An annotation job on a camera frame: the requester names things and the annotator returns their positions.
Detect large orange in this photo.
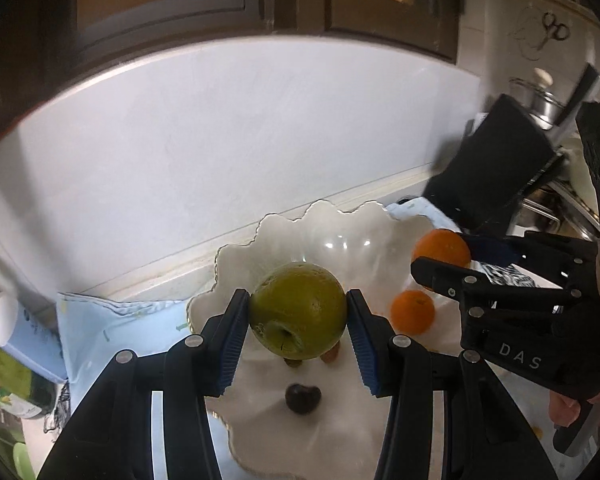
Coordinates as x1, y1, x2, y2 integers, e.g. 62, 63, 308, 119
412, 229, 471, 268

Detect red grape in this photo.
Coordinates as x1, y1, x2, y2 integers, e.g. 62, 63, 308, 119
284, 358, 303, 368
320, 342, 340, 364

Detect dark round plum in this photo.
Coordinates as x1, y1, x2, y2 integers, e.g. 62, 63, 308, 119
285, 384, 322, 415

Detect green apple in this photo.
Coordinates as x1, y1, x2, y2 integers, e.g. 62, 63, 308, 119
248, 262, 347, 361

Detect person's hand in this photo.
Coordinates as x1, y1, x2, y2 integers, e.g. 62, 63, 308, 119
547, 376, 600, 428

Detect small tangerine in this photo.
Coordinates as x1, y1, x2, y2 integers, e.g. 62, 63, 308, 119
389, 290, 436, 336

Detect light blue patterned cloth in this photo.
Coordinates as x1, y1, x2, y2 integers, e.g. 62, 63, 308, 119
54, 196, 556, 480

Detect green package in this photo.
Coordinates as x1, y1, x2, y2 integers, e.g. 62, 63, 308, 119
0, 348, 56, 419

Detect black knife block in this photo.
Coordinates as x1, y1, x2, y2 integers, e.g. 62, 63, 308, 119
424, 94, 556, 236

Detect white scalloped ceramic bowl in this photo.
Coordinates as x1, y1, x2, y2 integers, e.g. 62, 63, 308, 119
187, 197, 452, 479

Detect white blue bottle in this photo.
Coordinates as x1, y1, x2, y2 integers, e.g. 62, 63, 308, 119
0, 292, 68, 384

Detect steel pot with lid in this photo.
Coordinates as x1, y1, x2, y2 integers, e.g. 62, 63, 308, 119
508, 67, 564, 130

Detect red grape in bowl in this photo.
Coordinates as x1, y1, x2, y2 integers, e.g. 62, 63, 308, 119
284, 358, 303, 368

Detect hanging scissors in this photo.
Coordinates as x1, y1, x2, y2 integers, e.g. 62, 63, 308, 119
535, 12, 571, 52

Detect dark wooden cabinet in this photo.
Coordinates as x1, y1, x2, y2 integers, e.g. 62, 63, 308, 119
0, 0, 465, 140

